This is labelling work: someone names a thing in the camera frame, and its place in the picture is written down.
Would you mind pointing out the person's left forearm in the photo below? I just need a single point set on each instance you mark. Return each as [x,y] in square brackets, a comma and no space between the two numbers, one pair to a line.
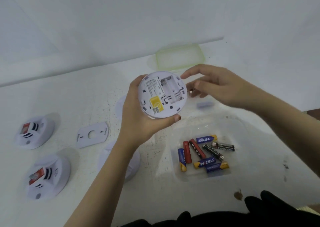
[102,186]

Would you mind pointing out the translucent green container lid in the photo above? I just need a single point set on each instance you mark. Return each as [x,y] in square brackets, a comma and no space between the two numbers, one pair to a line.
[178,57]

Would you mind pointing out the blue battery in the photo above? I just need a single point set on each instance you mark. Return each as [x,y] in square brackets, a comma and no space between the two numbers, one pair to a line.
[205,139]
[217,167]
[205,162]
[182,160]

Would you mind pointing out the white mounting plate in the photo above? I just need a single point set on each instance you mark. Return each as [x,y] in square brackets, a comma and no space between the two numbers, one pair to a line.
[93,135]

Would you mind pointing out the white smoke detector yellow label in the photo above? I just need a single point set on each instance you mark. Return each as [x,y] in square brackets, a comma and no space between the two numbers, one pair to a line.
[163,94]

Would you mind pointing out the person's right hand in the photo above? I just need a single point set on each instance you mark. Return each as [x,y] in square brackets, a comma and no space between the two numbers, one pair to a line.
[222,86]

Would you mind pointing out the person's right forearm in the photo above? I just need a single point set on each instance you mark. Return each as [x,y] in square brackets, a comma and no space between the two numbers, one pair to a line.
[290,124]

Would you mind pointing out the person's left thumb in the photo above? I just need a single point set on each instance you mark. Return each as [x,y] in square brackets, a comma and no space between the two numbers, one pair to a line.
[168,121]

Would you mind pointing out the white smoke detector red sticker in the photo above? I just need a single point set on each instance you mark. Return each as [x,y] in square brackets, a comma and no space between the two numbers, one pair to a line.
[48,176]
[33,133]

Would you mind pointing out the black battery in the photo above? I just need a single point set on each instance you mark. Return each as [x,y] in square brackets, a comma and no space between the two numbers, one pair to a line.
[213,152]
[223,146]

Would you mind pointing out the clear plastic container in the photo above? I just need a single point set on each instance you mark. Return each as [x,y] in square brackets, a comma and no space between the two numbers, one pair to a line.
[240,144]

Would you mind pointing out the person's black clothing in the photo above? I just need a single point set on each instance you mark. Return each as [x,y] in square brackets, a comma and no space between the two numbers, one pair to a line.
[262,213]

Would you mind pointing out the red battery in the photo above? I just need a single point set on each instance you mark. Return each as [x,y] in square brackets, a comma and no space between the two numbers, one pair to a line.
[187,152]
[197,148]

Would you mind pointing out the person's left hand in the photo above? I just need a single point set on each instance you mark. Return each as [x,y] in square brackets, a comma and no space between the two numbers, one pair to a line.
[136,124]

